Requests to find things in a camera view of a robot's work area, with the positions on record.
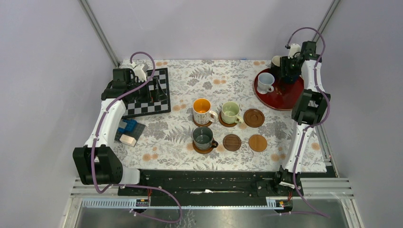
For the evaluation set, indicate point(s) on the toy block assembly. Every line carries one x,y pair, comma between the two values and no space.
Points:
129,132

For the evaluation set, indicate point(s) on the aluminium frame rail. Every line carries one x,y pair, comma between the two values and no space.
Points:
337,189

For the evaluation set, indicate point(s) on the floral mug orange inside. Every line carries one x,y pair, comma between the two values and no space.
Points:
202,112

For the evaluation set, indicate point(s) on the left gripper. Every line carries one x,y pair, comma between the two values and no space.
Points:
156,94

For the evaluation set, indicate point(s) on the black mug white inside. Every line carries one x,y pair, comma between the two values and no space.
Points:
275,66

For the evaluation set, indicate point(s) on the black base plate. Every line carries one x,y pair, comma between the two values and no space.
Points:
215,188

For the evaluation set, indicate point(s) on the dark green mug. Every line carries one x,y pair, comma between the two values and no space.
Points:
203,138

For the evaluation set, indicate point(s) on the light wood coaster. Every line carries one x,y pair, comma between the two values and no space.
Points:
257,143

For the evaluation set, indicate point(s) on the black white chessboard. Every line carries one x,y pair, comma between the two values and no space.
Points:
151,104

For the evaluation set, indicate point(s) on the pale green mug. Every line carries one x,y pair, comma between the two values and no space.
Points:
230,113

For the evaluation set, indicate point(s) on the floral tablecloth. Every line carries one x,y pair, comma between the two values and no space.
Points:
166,142

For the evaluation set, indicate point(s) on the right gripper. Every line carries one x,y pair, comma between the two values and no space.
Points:
284,61

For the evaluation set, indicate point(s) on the red round tray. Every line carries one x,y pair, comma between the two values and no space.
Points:
284,96

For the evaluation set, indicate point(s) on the light blue white mug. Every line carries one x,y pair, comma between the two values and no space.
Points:
265,83

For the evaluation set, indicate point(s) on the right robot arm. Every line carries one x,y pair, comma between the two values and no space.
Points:
304,63

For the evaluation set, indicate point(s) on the brown ringed coaster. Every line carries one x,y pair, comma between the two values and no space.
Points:
254,118
224,123
201,151
202,125

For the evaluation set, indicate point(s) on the dark walnut coaster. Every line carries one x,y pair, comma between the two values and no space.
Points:
232,142

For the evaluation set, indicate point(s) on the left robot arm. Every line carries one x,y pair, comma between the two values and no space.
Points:
96,162

